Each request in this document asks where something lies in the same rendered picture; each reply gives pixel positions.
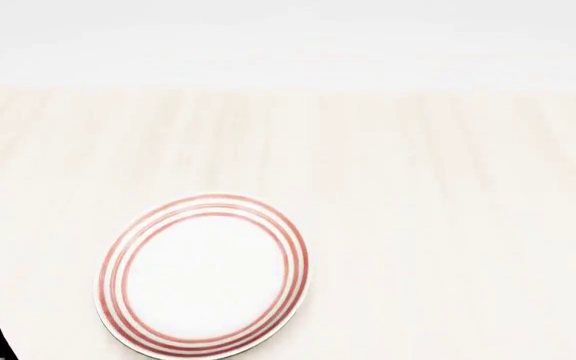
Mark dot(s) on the white plate with red rings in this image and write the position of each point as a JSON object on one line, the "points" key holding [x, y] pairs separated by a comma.
{"points": [[203, 277]]}

